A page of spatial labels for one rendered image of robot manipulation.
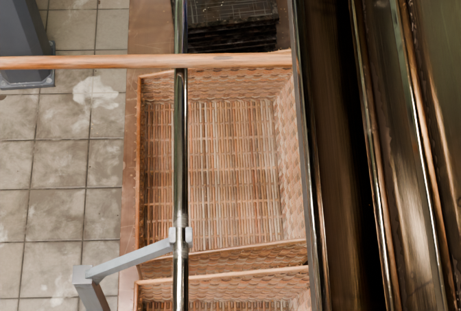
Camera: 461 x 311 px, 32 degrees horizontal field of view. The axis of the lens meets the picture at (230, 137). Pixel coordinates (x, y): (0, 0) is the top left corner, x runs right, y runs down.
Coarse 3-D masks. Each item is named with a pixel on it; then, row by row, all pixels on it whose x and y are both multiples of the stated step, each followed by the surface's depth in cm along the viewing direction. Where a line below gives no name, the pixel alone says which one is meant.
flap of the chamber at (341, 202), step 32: (288, 0) 150; (320, 0) 149; (320, 32) 146; (320, 64) 142; (352, 64) 144; (320, 96) 139; (352, 96) 140; (320, 128) 136; (352, 128) 137; (320, 160) 133; (352, 160) 134; (352, 192) 131; (352, 224) 128; (352, 256) 125; (352, 288) 123
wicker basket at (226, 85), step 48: (144, 96) 230; (192, 96) 231; (240, 96) 232; (288, 96) 224; (144, 144) 226; (240, 144) 227; (288, 144) 219; (144, 192) 219; (192, 192) 220; (240, 192) 220; (288, 192) 216; (144, 240) 213; (240, 240) 213; (288, 240) 188
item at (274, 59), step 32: (0, 64) 177; (32, 64) 175; (64, 64) 173; (96, 64) 172; (128, 64) 170; (160, 64) 168; (192, 64) 166; (224, 64) 165; (256, 64) 163; (288, 64) 162
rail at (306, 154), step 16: (304, 16) 144; (304, 32) 142; (304, 48) 141; (304, 64) 139; (304, 80) 137; (304, 96) 136; (304, 112) 134; (304, 128) 133; (304, 144) 132; (320, 192) 127; (320, 208) 126; (320, 224) 125; (320, 240) 123; (320, 256) 122; (320, 272) 121; (320, 288) 120; (320, 304) 118
